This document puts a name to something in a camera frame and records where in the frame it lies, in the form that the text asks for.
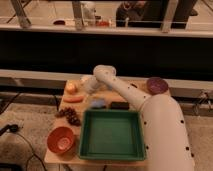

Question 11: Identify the black rectangular block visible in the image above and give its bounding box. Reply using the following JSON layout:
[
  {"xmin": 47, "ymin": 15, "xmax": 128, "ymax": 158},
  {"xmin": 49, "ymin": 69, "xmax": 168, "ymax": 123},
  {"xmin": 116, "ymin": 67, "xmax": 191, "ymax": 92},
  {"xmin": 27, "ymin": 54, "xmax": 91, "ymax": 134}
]
[{"xmin": 110, "ymin": 102, "xmax": 129, "ymax": 110}]

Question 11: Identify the blue sponge cloth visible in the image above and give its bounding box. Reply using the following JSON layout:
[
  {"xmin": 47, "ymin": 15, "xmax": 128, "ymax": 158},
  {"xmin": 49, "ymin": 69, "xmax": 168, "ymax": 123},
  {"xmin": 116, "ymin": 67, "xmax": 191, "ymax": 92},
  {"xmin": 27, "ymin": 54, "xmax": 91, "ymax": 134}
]
[{"xmin": 90, "ymin": 99, "xmax": 106, "ymax": 109}]

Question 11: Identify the black cable on floor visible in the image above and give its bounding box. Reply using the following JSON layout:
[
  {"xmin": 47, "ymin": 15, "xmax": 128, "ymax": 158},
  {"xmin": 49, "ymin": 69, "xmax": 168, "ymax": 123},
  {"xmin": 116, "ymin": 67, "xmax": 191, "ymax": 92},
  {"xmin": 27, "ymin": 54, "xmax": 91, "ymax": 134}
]
[{"xmin": 0, "ymin": 123, "xmax": 48, "ymax": 171}]

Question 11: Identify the yellow orange fruit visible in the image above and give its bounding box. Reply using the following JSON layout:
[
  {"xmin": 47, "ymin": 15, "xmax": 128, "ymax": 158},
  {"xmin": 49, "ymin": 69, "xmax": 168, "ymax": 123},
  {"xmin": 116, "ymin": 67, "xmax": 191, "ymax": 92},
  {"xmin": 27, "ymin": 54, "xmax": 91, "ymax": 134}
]
[{"xmin": 65, "ymin": 82, "xmax": 77, "ymax": 94}]

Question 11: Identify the purple grape bunch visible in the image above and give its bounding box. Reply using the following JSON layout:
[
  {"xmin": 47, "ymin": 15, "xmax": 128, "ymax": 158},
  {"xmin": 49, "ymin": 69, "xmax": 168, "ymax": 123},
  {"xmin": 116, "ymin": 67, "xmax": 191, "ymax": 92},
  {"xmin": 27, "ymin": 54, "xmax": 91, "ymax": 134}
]
[{"xmin": 55, "ymin": 107, "xmax": 81, "ymax": 126}]

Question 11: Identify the white paper cup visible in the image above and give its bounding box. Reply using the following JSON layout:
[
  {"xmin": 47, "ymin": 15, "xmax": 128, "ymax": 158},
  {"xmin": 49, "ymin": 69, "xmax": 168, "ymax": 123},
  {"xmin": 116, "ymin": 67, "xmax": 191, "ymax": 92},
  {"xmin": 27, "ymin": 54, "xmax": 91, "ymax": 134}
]
[{"xmin": 80, "ymin": 75, "xmax": 92, "ymax": 84}]

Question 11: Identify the green plastic tray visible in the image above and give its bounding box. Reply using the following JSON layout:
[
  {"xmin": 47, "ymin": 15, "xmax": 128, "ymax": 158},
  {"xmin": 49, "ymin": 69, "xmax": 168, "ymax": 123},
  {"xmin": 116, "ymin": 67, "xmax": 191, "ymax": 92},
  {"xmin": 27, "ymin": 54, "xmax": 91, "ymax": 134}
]
[{"xmin": 78, "ymin": 109, "xmax": 146, "ymax": 161}]

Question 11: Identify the purple bowl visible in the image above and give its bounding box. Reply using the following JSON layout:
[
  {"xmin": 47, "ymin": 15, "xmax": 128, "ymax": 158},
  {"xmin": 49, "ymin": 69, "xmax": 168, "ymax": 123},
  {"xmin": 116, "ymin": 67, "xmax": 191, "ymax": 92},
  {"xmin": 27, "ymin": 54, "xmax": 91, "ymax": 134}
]
[{"xmin": 146, "ymin": 77, "xmax": 169, "ymax": 95}]

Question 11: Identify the orange plastic bowl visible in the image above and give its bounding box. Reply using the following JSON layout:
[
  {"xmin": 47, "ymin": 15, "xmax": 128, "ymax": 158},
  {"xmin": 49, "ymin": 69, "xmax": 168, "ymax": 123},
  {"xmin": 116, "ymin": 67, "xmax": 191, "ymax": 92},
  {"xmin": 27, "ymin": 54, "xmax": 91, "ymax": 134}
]
[{"xmin": 47, "ymin": 126, "xmax": 75, "ymax": 155}]

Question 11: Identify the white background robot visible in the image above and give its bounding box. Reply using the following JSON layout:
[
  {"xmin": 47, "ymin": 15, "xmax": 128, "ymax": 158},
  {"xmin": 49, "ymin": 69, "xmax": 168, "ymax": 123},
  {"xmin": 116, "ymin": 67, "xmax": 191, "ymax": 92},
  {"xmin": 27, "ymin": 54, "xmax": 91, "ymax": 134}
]
[{"xmin": 81, "ymin": 1, "xmax": 96, "ymax": 26}]

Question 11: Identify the person in background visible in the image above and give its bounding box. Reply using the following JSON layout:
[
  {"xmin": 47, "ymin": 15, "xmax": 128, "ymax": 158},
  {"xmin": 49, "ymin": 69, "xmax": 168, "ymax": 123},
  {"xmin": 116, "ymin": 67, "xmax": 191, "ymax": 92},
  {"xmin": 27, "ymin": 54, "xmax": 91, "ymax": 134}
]
[{"xmin": 116, "ymin": 1, "xmax": 146, "ymax": 27}]

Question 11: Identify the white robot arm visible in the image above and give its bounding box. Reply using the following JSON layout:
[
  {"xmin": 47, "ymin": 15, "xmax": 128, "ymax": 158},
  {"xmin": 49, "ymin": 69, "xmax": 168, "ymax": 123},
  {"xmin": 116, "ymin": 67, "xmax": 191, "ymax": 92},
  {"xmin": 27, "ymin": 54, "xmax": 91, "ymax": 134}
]
[{"xmin": 83, "ymin": 65, "xmax": 195, "ymax": 171}]

